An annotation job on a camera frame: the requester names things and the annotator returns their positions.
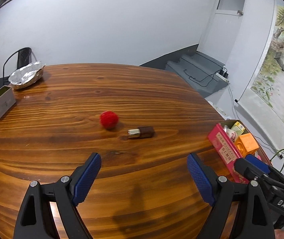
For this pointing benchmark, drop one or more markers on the brown lipstick tube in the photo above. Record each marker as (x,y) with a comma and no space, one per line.
(141,132)

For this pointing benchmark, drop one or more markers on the yellow cardboard box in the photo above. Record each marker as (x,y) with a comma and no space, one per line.
(238,128)

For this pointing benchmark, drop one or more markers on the hanging scroll painting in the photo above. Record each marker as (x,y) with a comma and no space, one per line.
(263,99)

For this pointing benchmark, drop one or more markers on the foil tray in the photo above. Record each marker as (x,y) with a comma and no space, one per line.
(27,75)

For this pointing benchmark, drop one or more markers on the pink tin box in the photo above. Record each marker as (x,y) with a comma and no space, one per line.
(227,150)

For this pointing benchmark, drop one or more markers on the orange cube toy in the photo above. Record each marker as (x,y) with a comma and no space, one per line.
(246,144)

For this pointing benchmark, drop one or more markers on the white power strip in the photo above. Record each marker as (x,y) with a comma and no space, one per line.
(222,78)

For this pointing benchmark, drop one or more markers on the white door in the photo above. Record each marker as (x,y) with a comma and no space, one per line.
(221,32)

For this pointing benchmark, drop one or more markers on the grey stairs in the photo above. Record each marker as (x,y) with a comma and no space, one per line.
(199,71)

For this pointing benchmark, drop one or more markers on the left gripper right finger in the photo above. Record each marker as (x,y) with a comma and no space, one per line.
(253,218)

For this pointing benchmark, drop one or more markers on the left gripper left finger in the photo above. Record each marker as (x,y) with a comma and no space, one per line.
(35,218)

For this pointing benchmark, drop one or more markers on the red ball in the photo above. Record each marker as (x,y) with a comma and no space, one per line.
(109,119)

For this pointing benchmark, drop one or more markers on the grey open box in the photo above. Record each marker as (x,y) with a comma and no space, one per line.
(7,99)

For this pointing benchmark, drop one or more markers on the green paper bag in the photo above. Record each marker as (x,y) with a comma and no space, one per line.
(279,154)

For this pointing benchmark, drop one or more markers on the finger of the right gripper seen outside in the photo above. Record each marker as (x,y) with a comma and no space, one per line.
(251,167)

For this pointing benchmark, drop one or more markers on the small white jar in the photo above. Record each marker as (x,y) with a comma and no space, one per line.
(231,134)

